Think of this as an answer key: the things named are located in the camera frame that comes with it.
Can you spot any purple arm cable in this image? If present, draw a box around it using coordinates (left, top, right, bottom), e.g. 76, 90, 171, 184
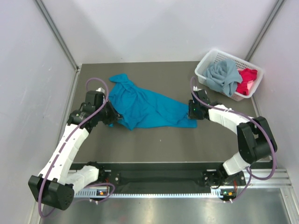
190, 77, 278, 180
37, 77, 110, 218

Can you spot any corner aluminium post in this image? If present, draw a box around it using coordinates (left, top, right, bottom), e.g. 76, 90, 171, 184
244, 0, 286, 62
33, 0, 79, 70

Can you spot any bright blue t shirt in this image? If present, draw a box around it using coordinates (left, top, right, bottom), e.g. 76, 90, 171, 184
109, 74, 197, 131

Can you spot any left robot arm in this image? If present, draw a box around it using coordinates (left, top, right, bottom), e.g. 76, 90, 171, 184
28, 88, 122, 210

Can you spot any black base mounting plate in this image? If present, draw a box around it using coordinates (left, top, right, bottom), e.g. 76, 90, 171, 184
91, 162, 246, 195

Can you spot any grey-blue t shirt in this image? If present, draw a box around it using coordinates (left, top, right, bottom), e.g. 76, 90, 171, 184
203, 59, 242, 97

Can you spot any grey slotted cable duct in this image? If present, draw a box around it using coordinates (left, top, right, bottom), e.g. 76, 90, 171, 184
74, 188, 236, 199

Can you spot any pink garment in basket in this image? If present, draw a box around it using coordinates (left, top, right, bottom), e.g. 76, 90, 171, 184
247, 80, 254, 95

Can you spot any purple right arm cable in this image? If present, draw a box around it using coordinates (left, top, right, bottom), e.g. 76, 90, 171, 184
190, 77, 278, 180

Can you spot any red t shirt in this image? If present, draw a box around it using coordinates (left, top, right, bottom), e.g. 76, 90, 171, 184
236, 68, 257, 96

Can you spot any left corner aluminium post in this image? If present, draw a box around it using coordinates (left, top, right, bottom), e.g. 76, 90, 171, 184
33, 0, 79, 70

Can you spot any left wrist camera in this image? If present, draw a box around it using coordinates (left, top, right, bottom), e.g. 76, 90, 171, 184
96, 87, 105, 93

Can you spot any white plastic laundry basket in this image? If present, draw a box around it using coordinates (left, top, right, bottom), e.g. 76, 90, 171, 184
194, 49, 264, 102

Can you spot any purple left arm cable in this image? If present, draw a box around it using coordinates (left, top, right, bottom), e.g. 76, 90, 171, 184
37, 77, 110, 218

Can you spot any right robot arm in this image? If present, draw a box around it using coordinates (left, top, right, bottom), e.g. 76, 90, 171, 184
188, 86, 278, 185

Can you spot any right corner aluminium post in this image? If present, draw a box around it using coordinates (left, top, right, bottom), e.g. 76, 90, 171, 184
244, 0, 286, 62

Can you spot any aluminium frame rail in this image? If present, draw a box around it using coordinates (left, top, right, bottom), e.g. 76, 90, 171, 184
242, 169, 292, 189

